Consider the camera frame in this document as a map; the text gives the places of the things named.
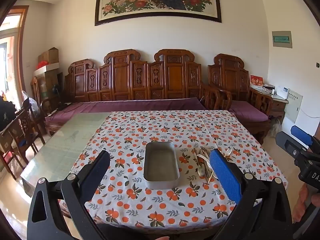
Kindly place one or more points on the wooden side table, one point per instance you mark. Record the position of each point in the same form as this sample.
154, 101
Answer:
277, 105

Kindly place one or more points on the black desk lamp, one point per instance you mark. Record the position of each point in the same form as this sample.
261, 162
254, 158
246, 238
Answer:
56, 92

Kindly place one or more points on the square purple seat cushion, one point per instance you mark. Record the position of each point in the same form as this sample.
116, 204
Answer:
250, 113

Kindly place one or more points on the metal spoon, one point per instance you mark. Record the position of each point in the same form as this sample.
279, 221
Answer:
201, 172

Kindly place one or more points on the rectangular metal tray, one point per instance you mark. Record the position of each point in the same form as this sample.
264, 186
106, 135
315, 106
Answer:
161, 165

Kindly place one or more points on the brown cardboard box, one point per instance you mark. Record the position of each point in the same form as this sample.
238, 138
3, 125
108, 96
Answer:
50, 55

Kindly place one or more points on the metal fork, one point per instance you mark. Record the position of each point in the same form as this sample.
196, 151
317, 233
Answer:
228, 151

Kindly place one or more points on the carved wooden armchair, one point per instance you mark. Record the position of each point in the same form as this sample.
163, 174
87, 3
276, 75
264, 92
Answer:
228, 77

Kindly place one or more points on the white wall distribution panel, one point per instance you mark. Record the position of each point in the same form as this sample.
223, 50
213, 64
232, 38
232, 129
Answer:
293, 108

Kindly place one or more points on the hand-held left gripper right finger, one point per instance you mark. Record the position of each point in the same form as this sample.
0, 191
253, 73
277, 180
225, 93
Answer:
225, 172

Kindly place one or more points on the tall wooden chair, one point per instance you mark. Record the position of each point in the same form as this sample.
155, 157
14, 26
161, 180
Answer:
36, 92

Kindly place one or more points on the dark wooden dining chair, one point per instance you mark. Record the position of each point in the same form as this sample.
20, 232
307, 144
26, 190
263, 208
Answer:
22, 130

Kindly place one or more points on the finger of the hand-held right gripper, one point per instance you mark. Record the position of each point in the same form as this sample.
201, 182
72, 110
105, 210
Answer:
301, 133
287, 145

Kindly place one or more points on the pale wooden chopstick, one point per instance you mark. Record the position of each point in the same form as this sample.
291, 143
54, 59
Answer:
212, 177

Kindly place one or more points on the wooden door frame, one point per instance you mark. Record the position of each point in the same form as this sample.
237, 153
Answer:
21, 42

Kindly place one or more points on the black bag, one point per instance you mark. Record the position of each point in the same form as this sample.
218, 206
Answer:
7, 112

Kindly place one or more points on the person's right hand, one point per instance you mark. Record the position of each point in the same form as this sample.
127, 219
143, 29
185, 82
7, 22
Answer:
316, 200

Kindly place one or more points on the framed peacock flower painting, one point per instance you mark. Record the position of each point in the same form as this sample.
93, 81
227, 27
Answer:
160, 0

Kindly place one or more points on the grey fluffy object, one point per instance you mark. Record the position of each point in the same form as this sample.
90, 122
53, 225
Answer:
275, 127

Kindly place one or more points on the long purple sofa cushion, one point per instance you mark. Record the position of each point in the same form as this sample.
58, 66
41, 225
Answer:
125, 106

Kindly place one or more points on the green labelled wall box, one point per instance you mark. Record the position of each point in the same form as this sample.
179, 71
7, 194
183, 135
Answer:
282, 39

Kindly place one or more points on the red gift box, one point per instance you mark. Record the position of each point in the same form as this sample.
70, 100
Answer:
257, 81

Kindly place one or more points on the orange fruit print tablecloth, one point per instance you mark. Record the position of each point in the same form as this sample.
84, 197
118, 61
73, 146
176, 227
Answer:
150, 130

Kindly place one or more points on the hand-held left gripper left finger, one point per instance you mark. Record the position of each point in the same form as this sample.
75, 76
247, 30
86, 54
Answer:
95, 172

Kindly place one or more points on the clear plastic bag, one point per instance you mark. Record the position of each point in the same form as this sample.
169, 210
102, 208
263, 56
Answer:
29, 102

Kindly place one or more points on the white flat box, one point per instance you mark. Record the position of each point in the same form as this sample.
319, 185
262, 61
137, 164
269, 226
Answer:
46, 69

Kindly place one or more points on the red bag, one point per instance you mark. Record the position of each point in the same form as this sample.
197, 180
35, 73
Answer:
42, 65

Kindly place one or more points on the carved wooden sofa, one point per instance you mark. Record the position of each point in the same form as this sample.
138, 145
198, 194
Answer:
125, 80

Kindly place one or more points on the stack of cardboard boxes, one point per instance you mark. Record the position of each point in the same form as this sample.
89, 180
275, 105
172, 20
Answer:
48, 85

